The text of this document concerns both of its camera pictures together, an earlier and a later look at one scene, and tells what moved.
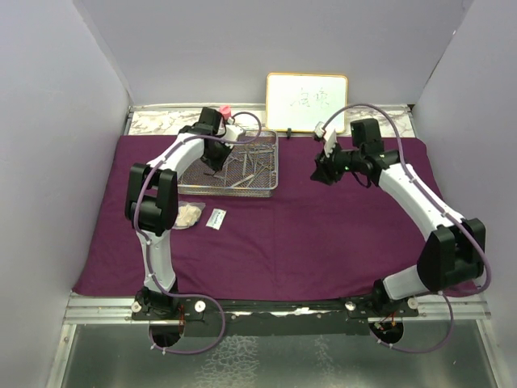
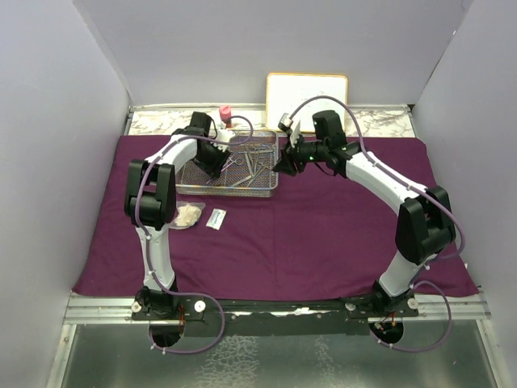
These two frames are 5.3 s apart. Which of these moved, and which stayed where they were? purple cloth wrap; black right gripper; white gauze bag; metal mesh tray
Moved: black right gripper
Stayed: metal mesh tray; white gauze bag; purple cloth wrap
